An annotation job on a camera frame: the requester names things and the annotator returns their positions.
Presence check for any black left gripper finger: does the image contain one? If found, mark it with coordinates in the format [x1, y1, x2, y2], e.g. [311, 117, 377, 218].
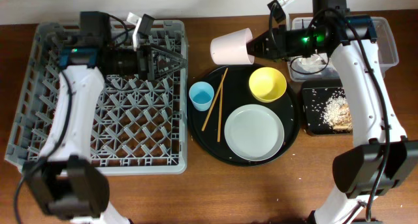
[150, 44, 186, 62]
[150, 63, 187, 80]

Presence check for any white paper napkin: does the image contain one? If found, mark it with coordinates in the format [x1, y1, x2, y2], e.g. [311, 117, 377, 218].
[292, 54, 328, 72]

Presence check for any yellow plastic bowl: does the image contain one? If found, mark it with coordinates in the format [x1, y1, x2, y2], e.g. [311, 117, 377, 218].
[248, 67, 287, 103]

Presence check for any light blue plastic cup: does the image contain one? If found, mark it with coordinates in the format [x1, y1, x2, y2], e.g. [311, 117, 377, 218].
[189, 82, 215, 112]

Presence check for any pink plastic cup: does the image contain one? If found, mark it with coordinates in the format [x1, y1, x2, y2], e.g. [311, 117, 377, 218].
[210, 28, 255, 65]

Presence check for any pile of food scraps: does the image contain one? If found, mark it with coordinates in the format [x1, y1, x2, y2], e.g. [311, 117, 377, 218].
[321, 96, 353, 133]

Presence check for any grey round plate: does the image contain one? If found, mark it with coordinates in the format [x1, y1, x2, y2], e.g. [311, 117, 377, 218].
[224, 104, 285, 161]

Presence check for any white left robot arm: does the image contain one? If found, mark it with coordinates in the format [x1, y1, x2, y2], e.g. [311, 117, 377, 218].
[20, 11, 187, 223]

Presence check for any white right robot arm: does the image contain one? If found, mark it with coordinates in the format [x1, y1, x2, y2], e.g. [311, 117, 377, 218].
[246, 0, 417, 223]

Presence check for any clear plastic waste bin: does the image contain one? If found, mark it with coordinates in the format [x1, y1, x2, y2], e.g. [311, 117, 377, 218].
[287, 17, 399, 82]

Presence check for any grey plastic dishwasher rack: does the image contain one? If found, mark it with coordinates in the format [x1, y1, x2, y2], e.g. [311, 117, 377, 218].
[5, 22, 187, 176]

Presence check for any black rectangular waste tray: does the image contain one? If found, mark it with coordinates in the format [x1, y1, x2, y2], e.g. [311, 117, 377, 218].
[301, 79, 352, 136]

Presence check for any round black serving tray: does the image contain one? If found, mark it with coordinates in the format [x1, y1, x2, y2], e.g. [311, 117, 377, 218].
[187, 64, 301, 167]

